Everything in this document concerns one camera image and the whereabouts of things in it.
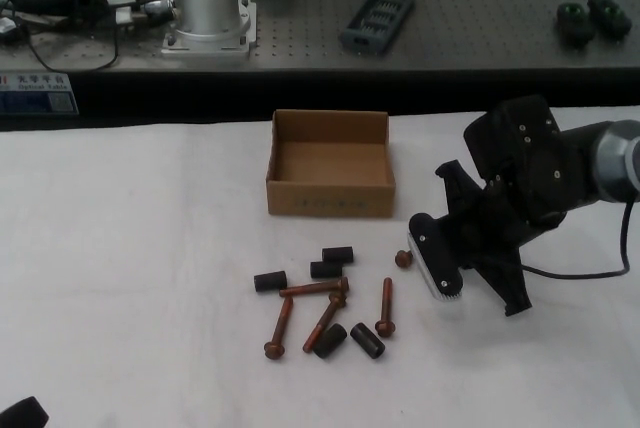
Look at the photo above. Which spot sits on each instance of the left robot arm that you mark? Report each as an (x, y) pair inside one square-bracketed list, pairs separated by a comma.
[(22, 414)]

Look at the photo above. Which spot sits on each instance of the black cylindrical sleeve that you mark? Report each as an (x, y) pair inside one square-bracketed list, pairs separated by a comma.
[(270, 282), (326, 269), (330, 341), (368, 341), (338, 254)]

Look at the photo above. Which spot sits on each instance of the blue and white label plate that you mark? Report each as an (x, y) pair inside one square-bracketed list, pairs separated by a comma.
[(35, 94)]

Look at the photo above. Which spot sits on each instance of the blue-grey screwdriver bit case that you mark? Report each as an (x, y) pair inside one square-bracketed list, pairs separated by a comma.
[(380, 18)]

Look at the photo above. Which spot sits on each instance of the silver-white machine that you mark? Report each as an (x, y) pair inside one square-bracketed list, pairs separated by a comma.
[(207, 3)]

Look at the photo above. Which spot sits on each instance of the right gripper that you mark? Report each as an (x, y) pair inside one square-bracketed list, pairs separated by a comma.
[(487, 228)]

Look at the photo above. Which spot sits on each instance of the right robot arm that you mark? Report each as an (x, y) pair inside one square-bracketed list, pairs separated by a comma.
[(575, 158)]

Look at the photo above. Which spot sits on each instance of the black block with green lens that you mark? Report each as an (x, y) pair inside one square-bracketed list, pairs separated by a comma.
[(610, 15), (575, 23)]

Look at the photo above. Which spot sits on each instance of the open cardboard box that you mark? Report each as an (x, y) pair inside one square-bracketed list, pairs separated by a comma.
[(330, 168)]

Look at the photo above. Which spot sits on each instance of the metal bench with holes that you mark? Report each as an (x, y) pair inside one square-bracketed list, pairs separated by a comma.
[(450, 23)]

